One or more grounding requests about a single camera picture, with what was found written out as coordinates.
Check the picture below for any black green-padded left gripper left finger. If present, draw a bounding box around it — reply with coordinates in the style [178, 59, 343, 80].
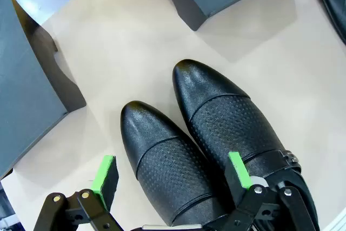
[34, 155, 122, 231]

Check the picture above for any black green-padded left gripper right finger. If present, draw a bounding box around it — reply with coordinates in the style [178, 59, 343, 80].
[208, 151, 317, 231]

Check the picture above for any black textured buckle shoe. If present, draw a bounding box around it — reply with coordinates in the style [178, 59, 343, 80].
[120, 100, 236, 228]
[315, 0, 346, 47]
[172, 58, 321, 231]

